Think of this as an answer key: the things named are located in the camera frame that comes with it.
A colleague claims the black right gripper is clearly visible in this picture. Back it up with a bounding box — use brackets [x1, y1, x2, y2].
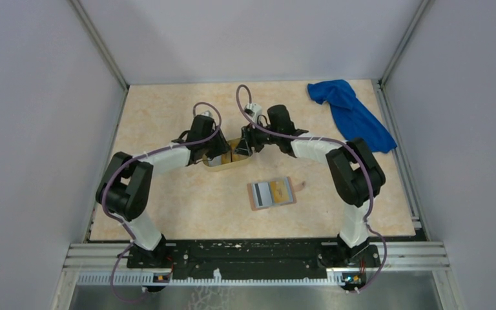
[232, 119, 280, 157]

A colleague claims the cream plastic tray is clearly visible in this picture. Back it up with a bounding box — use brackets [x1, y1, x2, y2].
[202, 138, 251, 172]

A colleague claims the tan leather card holder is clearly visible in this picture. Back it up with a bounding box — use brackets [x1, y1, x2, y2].
[247, 176, 306, 211]

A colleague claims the gold VIP credit card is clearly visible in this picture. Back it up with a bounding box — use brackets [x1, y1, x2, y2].
[270, 178, 294, 205]

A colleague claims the blue cloth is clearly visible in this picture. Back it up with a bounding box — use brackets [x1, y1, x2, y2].
[307, 79, 398, 154]

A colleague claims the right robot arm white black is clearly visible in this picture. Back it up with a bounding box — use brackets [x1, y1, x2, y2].
[236, 103, 386, 266]

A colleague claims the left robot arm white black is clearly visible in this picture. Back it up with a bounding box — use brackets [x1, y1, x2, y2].
[96, 111, 231, 267]

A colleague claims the white black card in tray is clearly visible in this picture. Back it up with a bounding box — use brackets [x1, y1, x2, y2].
[207, 154, 231, 167]

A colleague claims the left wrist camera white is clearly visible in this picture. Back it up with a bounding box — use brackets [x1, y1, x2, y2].
[200, 110, 214, 119]

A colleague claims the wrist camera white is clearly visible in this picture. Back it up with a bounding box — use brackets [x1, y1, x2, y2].
[200, 110, 214, 119]
[244, 103, 263, 123]

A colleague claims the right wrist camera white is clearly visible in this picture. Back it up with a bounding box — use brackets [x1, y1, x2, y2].
[244, 103, 263, 123]

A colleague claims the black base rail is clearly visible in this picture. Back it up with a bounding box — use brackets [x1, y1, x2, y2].
[126, 237, 381, 284]

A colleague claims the aluminium frame rail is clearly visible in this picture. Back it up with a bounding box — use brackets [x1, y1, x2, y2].
[63, 242, 450, 287]

